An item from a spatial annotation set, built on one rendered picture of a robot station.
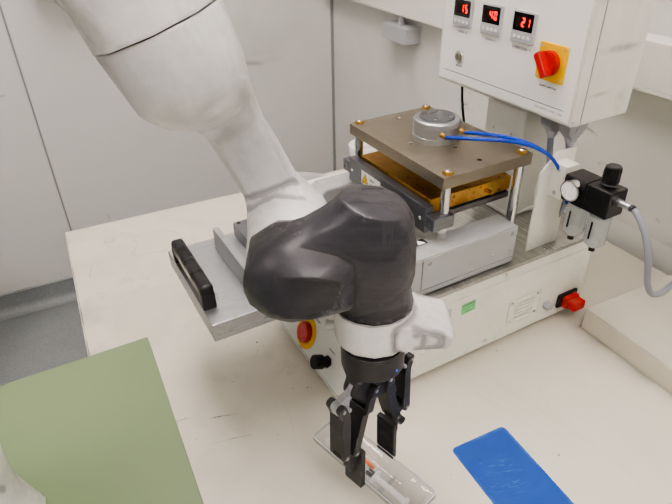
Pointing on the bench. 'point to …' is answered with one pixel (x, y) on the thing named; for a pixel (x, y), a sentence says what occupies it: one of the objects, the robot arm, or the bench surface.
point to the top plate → (443, 146)
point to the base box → (509, 304)
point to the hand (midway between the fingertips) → (371, 450)
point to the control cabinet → (544, 78)
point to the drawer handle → (194, 274)
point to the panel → (321, 341)
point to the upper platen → (469, 194)
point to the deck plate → (514, 247)
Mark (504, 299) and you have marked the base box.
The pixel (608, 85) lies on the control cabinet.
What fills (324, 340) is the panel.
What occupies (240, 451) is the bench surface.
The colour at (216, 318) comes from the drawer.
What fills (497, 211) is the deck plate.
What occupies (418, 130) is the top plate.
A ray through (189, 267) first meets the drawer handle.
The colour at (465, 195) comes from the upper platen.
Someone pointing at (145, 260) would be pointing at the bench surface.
